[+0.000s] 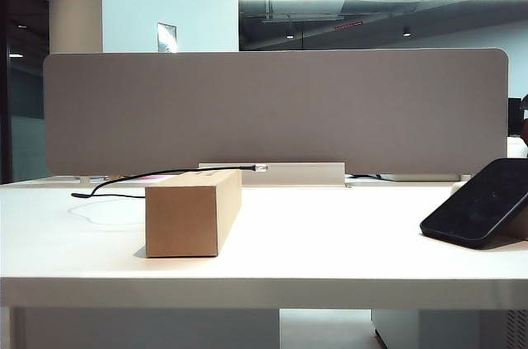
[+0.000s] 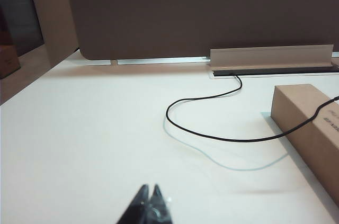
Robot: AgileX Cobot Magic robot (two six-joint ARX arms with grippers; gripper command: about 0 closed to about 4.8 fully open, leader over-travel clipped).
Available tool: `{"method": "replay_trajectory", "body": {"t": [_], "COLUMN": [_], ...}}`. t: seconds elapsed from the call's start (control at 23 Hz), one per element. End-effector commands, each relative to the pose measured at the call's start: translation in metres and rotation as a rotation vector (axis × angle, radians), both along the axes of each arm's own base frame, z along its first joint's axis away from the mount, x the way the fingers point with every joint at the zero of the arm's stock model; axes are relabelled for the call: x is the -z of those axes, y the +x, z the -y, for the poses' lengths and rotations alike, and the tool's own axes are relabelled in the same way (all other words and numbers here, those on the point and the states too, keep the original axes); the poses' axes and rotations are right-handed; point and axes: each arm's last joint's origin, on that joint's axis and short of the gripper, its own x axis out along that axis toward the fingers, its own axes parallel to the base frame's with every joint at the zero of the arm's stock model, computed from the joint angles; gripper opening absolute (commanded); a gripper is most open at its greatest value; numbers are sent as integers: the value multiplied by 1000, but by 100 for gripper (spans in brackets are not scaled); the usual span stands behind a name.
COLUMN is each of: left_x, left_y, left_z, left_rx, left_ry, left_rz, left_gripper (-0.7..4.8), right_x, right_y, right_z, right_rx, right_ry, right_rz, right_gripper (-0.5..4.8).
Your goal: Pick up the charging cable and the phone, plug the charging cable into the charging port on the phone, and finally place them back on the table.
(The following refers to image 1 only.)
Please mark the black smartphone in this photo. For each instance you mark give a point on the black smartphone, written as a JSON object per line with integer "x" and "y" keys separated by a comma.
{"x": 478, "y": 208}

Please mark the black monitor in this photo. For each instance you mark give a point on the black monitor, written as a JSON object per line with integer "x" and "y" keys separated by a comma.
{"x": 514, "y": 116}

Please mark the white rounded appliance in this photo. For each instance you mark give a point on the white rounded appliance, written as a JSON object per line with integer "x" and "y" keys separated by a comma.
{"x": 517, "y": 149}

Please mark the framed wall notice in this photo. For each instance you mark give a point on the framed wall notice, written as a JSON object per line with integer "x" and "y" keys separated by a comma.
{"x": 166, "y": 37}

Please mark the brown cardboard box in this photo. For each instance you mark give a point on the brown cardboard box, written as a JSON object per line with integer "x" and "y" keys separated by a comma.
{"x": 181, "y": 221}

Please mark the pink paper sheet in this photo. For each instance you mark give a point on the pink paper sheet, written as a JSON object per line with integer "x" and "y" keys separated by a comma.
{"x": 156, "y": 177}

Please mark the grey-brown desk divider panel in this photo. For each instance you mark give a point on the grey-brown desk divider panel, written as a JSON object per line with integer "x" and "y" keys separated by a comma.
{"x": 288, "y": 109}

